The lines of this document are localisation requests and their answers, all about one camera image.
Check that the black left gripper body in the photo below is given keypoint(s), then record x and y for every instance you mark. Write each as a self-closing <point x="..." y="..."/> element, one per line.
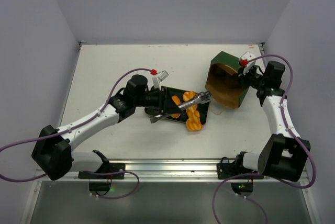
<point x="153" y="99"/>

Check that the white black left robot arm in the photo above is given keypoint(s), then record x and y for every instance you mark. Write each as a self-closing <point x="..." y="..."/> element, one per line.
<point x="55" y="153"/>

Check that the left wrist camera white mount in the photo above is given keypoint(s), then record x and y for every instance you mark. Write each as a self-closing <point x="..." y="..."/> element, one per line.
<point x="158" y="78"/>

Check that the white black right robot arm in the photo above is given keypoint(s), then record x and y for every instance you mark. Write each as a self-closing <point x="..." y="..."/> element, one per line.
<point x="284" y="155"/>

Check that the green paper bag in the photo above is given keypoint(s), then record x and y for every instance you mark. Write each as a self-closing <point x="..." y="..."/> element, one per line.
<point x="222" y="81"/>

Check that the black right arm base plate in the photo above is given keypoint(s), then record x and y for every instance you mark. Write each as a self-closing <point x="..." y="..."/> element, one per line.
<point x="227" y="168"/>

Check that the orange braided fake bread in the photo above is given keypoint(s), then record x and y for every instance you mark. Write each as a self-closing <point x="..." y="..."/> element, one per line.
<point x="193" y="123"/>

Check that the metal serving tongs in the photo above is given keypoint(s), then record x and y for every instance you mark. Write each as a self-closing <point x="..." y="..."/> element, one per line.
<point x="199" y="98"/>

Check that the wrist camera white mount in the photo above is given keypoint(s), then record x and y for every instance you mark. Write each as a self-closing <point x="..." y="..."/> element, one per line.
<point x="246" y="62"/>
<point x="158" y="78"/>

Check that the dark green tray gold rim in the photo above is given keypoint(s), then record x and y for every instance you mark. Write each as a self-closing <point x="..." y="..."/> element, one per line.
<point x="201" y="108"/>

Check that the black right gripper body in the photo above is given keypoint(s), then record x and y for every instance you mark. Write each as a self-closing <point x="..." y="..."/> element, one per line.
<point x="246" y="75"/>

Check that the orange oval fake bread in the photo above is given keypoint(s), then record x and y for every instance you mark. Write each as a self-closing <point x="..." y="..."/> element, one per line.
<point x="177" y="102"/>

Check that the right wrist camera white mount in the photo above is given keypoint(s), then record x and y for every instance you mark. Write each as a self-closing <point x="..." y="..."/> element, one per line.
<point x="246" y="62"/>

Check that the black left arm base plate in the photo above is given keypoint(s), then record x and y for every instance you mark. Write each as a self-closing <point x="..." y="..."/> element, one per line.
<point x="94" y="165"/>

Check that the aluminium front mounting rail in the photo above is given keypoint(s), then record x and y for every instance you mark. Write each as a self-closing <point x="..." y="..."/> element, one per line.
<point x="171" y="170"/>

